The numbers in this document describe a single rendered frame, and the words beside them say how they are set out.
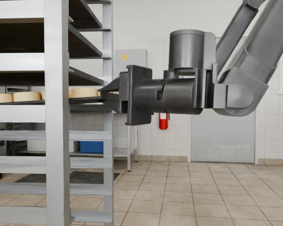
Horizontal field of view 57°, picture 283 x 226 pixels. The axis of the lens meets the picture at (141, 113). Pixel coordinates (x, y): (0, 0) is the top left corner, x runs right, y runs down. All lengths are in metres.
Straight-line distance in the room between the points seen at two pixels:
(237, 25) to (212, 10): 3.73
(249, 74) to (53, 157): 0.33
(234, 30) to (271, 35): 0.48
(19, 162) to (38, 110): 0.10
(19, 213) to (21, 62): 0.27
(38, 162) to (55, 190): 0.06
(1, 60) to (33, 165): 0.19
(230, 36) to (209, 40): 0.49
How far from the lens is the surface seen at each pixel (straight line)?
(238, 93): 0.39
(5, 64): 0.52
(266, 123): 4.59
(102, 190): 0.93
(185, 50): 0.40
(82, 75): 0.64
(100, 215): 0.96
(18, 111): 0.50
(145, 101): 0.42
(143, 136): 4.45
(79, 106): 0.90
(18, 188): 1.02
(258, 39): 0.43
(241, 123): 4.53
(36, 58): 0.49
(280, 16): 0.46
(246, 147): 4.59
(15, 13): 0.53
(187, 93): 0.39
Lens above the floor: 0.98
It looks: 2 degrees down
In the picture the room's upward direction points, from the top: straight up
